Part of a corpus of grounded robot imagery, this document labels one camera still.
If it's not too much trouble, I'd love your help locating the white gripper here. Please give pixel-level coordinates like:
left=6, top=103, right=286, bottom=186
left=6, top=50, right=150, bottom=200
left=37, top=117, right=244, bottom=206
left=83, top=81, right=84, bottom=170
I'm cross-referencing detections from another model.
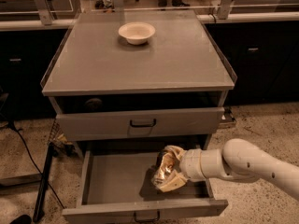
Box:
left=153, top=146, right=205, bottom=192

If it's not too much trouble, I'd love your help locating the orange soda can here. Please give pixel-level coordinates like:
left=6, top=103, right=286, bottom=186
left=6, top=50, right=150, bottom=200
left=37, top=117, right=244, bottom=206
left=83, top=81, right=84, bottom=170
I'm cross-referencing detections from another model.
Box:
left=151, top=149, right=177, bottom=188

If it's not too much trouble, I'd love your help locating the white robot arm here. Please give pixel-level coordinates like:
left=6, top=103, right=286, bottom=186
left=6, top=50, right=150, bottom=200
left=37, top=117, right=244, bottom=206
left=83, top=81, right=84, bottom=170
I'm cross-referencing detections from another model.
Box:
left=151, top=139, right=299, bottom=200

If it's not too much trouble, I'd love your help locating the grey top drawer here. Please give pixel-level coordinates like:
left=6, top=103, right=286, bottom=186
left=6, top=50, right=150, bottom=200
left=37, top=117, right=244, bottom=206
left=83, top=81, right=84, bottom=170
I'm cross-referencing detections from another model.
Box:
left=56, top=107, right=224, bottom=141

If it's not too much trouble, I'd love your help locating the grey open middle drawer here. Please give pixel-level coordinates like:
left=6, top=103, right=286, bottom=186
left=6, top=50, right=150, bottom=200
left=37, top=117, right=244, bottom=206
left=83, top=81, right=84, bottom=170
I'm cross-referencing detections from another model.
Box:
left=63, top=149, right=228, bottom=224

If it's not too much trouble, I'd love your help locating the grey drawer cabinet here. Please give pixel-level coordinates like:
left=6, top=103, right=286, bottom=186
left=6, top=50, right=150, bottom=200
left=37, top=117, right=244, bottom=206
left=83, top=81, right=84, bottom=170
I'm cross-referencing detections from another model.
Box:
left=42, top=10, right=236, bottom=155

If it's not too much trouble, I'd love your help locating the white bowl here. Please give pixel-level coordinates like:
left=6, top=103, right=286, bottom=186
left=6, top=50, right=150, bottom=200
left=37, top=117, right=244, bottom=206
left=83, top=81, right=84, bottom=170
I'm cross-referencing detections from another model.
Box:
left=119, top=22, right=156, bottom=45

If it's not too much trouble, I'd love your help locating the long counter with dark cabinets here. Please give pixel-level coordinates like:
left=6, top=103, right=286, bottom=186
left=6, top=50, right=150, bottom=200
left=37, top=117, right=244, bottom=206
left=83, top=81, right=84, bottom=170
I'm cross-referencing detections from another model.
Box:
left=1, top=21, right=298, bottom=119

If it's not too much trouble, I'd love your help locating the black metal floor bar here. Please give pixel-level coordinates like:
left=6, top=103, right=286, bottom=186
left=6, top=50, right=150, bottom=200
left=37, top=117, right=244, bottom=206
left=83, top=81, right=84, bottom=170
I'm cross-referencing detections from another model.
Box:
left=33, top=143, right=54, bottom=223

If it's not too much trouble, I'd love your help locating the wire basket with items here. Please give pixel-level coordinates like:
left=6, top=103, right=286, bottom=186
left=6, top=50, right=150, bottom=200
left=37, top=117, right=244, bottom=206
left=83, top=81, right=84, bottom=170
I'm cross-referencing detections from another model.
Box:
left=49, top=120, right=75, bottom=157

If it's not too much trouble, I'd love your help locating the black floor cable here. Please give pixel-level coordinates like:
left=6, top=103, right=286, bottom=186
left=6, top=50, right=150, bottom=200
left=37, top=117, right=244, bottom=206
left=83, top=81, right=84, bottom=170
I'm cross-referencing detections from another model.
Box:
left=0, top=121, right=66, bottom=209

